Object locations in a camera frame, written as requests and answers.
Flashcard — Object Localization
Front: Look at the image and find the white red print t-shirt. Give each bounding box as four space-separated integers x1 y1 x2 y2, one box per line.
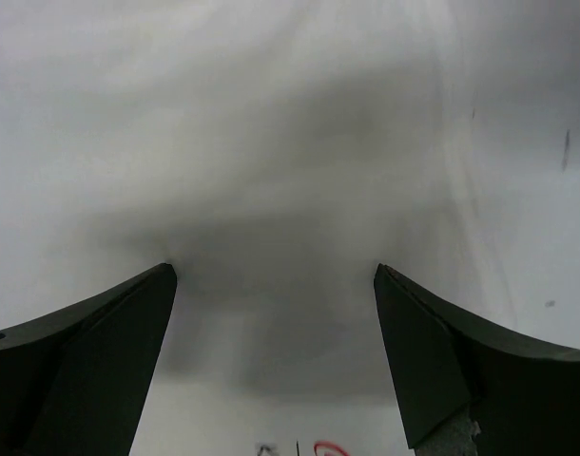
0 1 580 455

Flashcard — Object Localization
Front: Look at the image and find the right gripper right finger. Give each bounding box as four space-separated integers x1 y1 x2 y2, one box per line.
374 265 580 455

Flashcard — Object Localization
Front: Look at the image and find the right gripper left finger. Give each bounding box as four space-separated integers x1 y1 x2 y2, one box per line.
0 263 177 455

